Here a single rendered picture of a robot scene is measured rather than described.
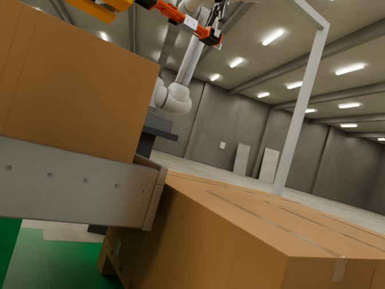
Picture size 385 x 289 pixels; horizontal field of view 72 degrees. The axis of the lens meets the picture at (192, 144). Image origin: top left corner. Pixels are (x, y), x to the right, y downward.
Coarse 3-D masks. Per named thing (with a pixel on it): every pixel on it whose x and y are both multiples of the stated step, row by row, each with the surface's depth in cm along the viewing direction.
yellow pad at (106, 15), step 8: (64, 0) 107; (72, 0) 105; (80, 0) 102; (88, 0) 103; (80, 8) 110; (88, 8) 107; (96, 8) 106; (104, 8) 107; (96, 16) 113; (104, 16) 111; (112, 16) 109
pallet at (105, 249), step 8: (104, 240) 133; (104, 248) 131; (104, 256) 128; (112, 256) 120; (104, 264) 126; (112, 264) 118; (120, 264) 113; (104, 272) 127; (112, 272) 129; (120, 272) 110; (128, 280) 102; (128, 288) 101
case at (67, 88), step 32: (0, 0) 71; (0, 32) 72; (32, 32) 76; (64, 32) 79; (0, 64) 73; (32, 64) 76; (64, 64) 81; (96, 64) 85; (128, 64) 90; (0, 96) 74; (32, 96) 78; (64, 96) 82; (96, 96) 86; (128, 96) 91; (0, 128) 75; (32, 128) 78; (64, 128) 83; (96, 128) 87; (128, 128) 93; (128, 160) 94
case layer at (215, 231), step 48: (192, 192) 95; (240, 192) 141; (144, 240) 100; (192, 240) 77; (240, 240) 63; (288, 240) 64; (336, 240) 83; (384, 240) 116; (144, 288) 92; (192, 288) 72; (240, 288) 59; (288, 288) 53; (336, 288) 63; (384, 288) 78
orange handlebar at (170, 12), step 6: (156, 6) 115; (162, 6) 113; (168, 6) 113; (174, 6) 115; (162, 12) 117; (168, 12) 115; (174, 12) 115; (174, 18) 121; (180, 18) 119; (198, 24) 123; (198, 30) 127; (204, 30) 125
